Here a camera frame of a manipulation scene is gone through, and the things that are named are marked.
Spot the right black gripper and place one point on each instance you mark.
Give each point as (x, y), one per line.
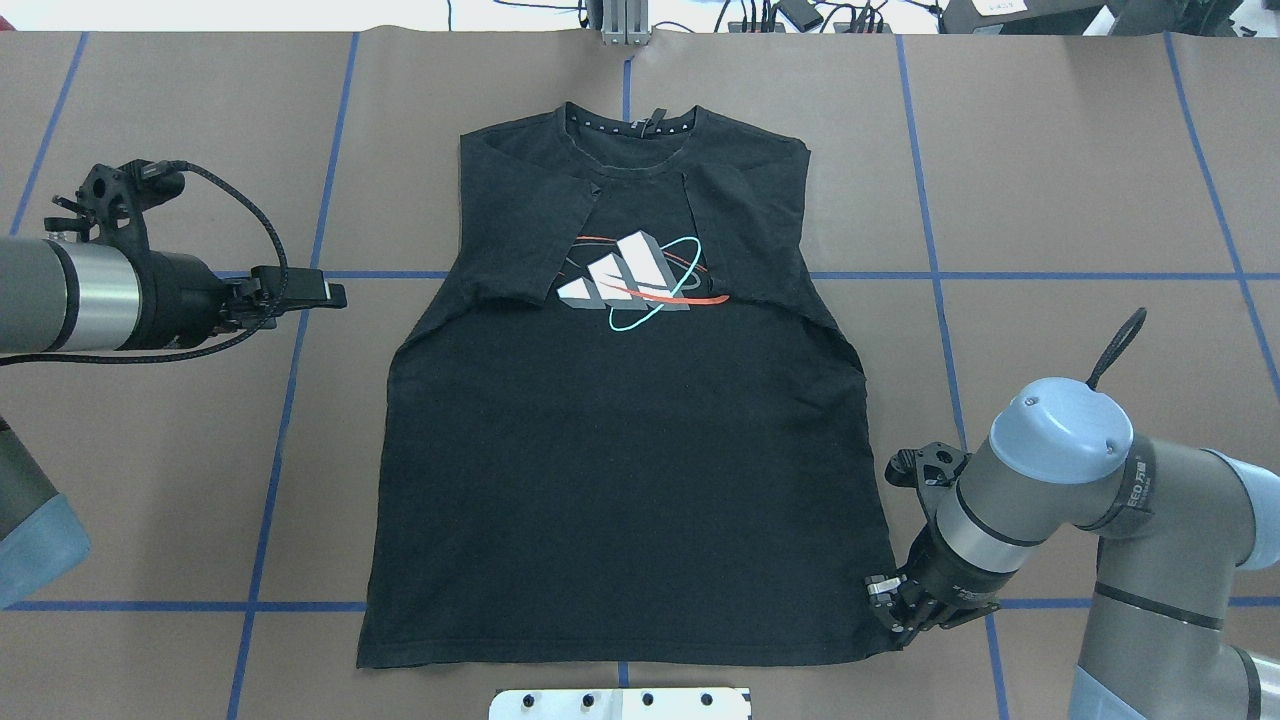
(951, 578)

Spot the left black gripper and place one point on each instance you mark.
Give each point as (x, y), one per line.
(178, 298)

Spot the black graphic t-shirt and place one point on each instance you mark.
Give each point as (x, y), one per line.
(627, 427)

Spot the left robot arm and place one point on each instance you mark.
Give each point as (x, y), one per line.
(92, 330)

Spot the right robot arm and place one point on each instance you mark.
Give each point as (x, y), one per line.
(1175, 524)

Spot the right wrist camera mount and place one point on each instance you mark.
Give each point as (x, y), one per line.
(932, 466)

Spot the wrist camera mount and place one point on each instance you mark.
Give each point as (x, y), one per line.
(932, 466)
(110, 205)

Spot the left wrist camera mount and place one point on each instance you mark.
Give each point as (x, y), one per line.
(110, 205)

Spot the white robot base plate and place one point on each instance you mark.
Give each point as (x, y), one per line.
(623, 703)

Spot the aluminium frame post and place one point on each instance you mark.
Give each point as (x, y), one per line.
(621, 22)

